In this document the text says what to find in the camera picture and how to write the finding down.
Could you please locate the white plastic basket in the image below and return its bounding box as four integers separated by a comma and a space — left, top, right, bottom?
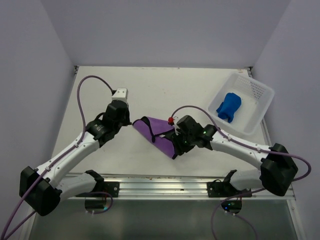
208, 72, 275, 137

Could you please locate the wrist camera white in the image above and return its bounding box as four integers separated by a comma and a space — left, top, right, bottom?
111, 88, 129, 103
167, 116, 180, 132

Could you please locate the blue towel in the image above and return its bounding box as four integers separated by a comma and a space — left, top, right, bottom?
216, 92, 242, 123

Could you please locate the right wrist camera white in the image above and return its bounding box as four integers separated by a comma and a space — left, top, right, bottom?
167, 116, 180, 132

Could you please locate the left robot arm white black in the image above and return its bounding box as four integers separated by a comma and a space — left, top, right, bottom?
19, 99, 130, 216

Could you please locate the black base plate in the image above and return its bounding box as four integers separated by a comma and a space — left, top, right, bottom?
102, 181, 120, 198
206, 181, 250, 198

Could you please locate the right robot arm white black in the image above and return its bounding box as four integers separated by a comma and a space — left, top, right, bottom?
168, 115, 298, 197

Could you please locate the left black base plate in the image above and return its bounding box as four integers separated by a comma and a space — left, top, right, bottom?
102, 181, 120, 198

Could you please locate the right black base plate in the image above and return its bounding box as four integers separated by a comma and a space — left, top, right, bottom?
206, 181, 250, 198

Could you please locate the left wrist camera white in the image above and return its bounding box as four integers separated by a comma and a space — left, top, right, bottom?
111, 88, 129, 103

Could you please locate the purple towel black trim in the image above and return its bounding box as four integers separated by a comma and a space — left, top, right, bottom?
132, 116, 183, 160

